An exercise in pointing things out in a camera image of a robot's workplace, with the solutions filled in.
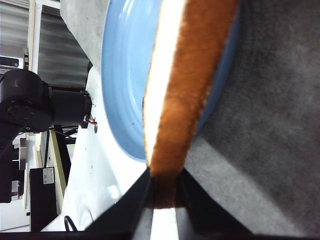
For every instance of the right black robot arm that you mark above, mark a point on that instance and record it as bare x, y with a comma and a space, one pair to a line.
27, 104

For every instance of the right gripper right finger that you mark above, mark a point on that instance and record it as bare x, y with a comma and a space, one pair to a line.
199, 217

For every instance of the black control box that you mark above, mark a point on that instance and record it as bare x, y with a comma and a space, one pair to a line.
43, 201

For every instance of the blue plate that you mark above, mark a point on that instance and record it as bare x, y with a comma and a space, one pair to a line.
128, 39

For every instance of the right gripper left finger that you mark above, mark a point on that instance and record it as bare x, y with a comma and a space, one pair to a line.
128, 219

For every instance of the bread slice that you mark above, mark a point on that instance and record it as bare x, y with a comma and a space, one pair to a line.
189, 41

